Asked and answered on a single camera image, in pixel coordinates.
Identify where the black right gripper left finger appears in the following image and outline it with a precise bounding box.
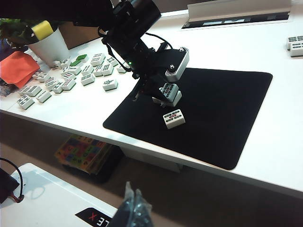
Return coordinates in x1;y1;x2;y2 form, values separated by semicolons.
113;181;136;227

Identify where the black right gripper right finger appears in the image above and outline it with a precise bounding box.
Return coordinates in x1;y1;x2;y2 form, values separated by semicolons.
132;188;152;227

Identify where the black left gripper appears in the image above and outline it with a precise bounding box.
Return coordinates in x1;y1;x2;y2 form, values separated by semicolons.
131;46;171;109

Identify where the red-marked bamboo mahjong tile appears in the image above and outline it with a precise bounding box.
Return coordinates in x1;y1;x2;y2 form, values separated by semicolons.
162;107;186;130
44;77;59;92

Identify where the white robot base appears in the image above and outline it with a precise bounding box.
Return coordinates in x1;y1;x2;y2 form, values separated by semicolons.
0;162;119;227

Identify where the bird one-bamboo mahjong tile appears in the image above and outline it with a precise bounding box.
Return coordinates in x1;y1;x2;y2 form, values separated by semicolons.
102;79;118;92

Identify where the eight-bamboo mahjong tile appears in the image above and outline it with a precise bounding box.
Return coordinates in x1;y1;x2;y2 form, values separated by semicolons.
106;56;119;67

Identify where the seven-bamboo mahjong tile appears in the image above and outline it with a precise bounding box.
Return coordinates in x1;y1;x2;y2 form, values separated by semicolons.
93;65;104;78

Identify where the four-bamboo mahjong tile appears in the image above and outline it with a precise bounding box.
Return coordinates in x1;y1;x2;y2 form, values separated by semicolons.
81;64;95;76

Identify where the white table support beam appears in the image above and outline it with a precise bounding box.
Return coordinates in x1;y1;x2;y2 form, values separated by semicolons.
119;141;185;174

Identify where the black cloth mat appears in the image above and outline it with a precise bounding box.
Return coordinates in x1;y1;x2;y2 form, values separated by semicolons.
102;67;274;171

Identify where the colourful alphabet block box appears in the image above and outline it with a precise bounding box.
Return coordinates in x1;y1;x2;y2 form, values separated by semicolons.
54;134;114;175

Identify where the brown box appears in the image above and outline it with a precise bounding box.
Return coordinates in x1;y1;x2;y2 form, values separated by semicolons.
58;22;105;50

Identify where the white paper cup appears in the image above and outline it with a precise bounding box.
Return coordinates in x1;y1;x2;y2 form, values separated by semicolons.
27;27;71;68

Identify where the black device on base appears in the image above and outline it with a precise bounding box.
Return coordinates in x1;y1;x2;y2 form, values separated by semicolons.
0;167;21;204

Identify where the yellow sponge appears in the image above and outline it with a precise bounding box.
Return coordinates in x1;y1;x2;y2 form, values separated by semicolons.
30;20;54;41

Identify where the orange cloth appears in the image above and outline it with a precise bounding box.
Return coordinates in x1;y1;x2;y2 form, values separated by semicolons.
0;51;40;88

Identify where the printed colour paper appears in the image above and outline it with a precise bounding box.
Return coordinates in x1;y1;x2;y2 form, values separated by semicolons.
0;79;17;96

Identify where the green plant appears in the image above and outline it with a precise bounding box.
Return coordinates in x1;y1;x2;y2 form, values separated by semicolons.
0;18;60;52

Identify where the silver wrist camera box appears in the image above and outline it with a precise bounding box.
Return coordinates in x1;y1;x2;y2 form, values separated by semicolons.
164;46;190;83

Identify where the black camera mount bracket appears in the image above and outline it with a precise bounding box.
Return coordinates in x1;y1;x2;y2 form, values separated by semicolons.
151;46;187;71

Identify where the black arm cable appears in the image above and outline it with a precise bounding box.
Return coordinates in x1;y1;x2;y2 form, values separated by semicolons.
97;26;133;74

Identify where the black camera cable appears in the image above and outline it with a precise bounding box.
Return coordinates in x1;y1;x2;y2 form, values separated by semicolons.
144;32;172;50

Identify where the black cable with red end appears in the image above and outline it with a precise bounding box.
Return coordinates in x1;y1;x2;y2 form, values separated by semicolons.
0;157;26;203

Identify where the aluminium cable tray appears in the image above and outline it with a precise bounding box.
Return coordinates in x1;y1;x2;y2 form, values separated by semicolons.
181;0;293;29

